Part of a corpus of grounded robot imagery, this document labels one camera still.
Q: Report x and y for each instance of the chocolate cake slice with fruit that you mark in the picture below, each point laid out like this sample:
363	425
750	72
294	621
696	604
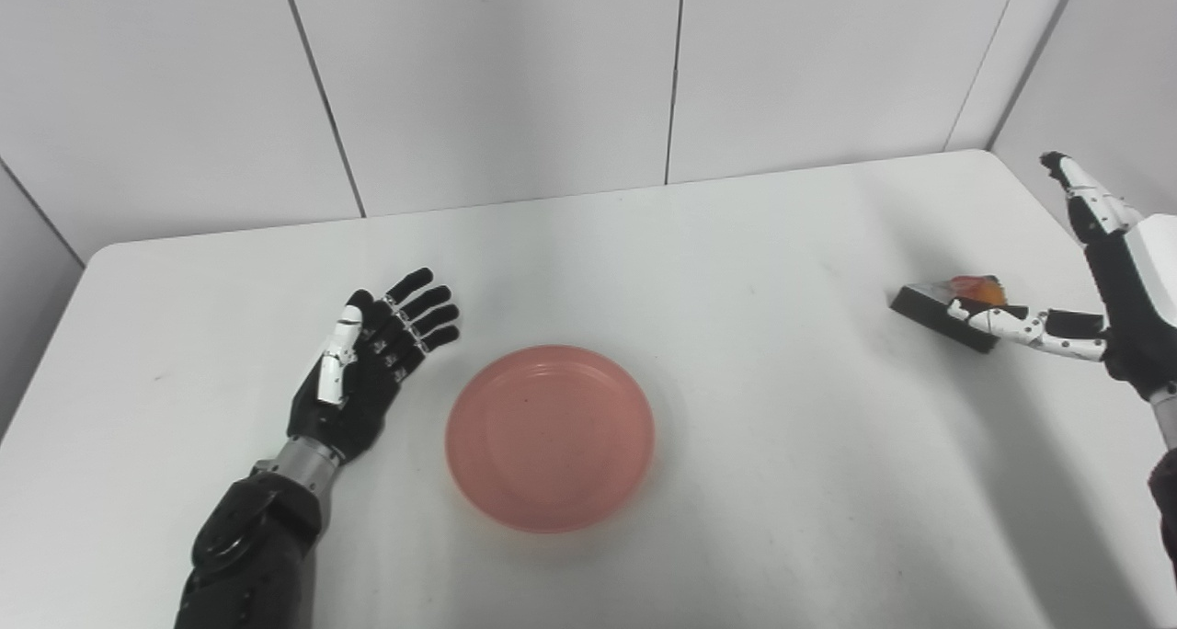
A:
924	309

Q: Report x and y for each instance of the pink round plate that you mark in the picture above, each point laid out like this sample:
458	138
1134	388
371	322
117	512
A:
550	438

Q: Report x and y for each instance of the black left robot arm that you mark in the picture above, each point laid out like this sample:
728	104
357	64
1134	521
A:
248	555

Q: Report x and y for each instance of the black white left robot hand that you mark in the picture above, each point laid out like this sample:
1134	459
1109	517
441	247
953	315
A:
354	399

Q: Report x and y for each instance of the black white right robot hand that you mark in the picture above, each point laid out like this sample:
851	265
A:
1136	316

